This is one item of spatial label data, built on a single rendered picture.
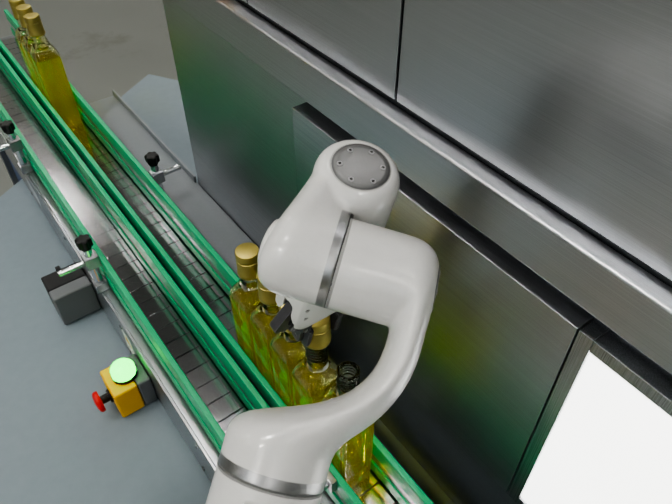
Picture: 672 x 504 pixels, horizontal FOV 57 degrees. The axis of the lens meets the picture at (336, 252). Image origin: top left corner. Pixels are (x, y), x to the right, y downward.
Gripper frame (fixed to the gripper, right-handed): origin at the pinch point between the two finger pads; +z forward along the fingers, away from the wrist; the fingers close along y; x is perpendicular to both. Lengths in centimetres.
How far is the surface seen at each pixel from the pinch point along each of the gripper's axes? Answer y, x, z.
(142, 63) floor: -79, -258, 190
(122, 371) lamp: 19, -24, 40
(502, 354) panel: -12.5, 16.3, -7.3
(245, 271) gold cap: 1.0, -14.6, 8.4
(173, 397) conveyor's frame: 14.8, -12.8, 34.6
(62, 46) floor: -49, -305, 202
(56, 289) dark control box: 22, -50, 49
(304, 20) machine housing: -15.0, -29.0, -18.0
